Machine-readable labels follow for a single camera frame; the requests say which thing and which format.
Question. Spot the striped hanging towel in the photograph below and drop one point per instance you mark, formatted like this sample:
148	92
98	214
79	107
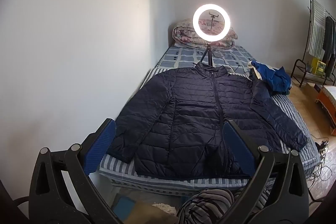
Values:
316	29

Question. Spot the yellow box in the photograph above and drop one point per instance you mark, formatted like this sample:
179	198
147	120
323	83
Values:
319	67

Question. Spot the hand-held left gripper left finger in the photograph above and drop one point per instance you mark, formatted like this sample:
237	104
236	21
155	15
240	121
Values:
101	146

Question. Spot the striped bed sheet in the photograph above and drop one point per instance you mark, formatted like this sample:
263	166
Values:
287	108

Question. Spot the beige cloth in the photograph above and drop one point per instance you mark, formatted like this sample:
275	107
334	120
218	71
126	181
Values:
256	73

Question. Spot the black metal clothes rack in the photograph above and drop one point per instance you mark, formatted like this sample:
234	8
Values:
298	67

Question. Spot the navy puffer jacket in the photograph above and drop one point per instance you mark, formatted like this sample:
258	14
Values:
189	113

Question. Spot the blue flat box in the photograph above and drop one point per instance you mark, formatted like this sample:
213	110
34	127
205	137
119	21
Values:
126	205

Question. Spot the brown cardboard box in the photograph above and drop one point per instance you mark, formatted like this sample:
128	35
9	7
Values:
149	213

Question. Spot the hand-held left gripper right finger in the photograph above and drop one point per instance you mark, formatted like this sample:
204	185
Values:
237	146

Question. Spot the dark green hanging garment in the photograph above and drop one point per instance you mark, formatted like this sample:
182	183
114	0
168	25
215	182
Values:
330	45

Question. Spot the plaid blue bed sheet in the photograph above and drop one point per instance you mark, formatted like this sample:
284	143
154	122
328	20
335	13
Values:
183	56

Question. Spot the person's striped pants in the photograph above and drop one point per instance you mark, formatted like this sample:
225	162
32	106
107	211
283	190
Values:
207	204

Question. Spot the orange stool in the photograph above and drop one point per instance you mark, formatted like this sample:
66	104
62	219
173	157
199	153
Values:
326	102

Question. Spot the folded floral quilt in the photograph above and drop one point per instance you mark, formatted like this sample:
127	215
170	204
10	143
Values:
183	35

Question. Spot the blue crumpled garment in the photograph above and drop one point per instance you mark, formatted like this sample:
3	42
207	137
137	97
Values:
277	79

